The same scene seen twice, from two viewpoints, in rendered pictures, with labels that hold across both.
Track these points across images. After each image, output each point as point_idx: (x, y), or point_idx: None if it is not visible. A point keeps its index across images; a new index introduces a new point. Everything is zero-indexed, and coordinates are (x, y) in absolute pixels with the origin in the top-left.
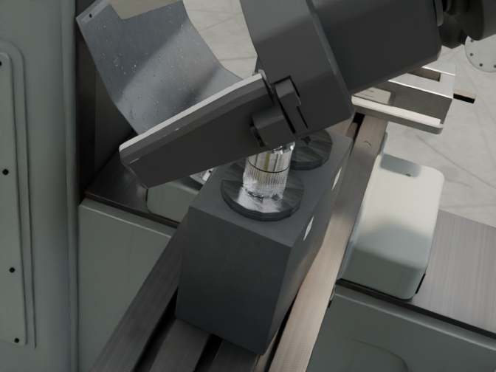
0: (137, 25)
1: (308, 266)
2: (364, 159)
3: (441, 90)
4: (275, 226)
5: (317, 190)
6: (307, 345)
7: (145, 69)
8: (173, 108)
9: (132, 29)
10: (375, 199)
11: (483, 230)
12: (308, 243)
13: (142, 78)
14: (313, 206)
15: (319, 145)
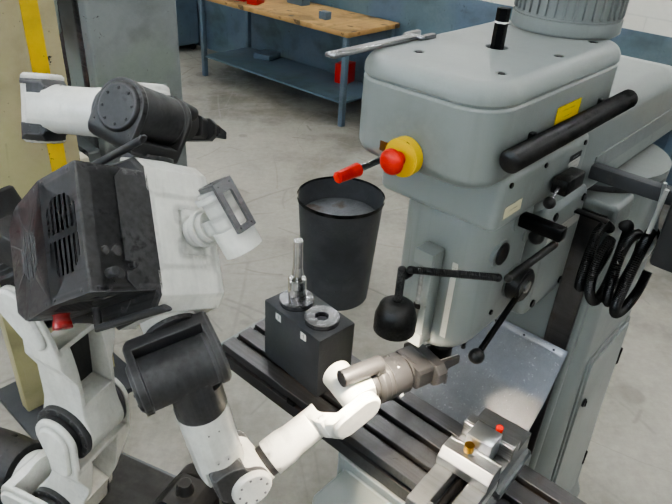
0: (495, 347)
1: (297, 374)
2: (380, 450)
3: (417, 493)
4: (277, 299)
5: (290, 316)
6: (262, 368)
7: (476, 365)
8: (460, 390)
9: (489, 343)
10: (380, 502)
11: None
12: (286, 340)
13: (468, 363)
14: (282, 312)
15: (314, 321)
